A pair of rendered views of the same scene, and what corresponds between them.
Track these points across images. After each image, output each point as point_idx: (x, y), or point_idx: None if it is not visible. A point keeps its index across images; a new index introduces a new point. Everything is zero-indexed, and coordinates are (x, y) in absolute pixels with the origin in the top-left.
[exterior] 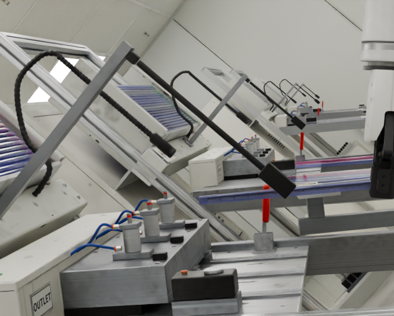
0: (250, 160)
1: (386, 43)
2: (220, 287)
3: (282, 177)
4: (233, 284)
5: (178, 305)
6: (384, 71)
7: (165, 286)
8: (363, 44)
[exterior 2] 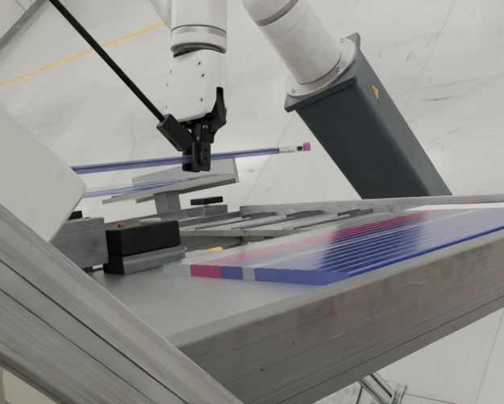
0: (153, 109)
1: (210, 27)
2: (168, 235)
3: (183, 129)
4: (179, 230)
5: (131, 259)
6: (211, 51)
7: (105, 243)
8: (183, 28)
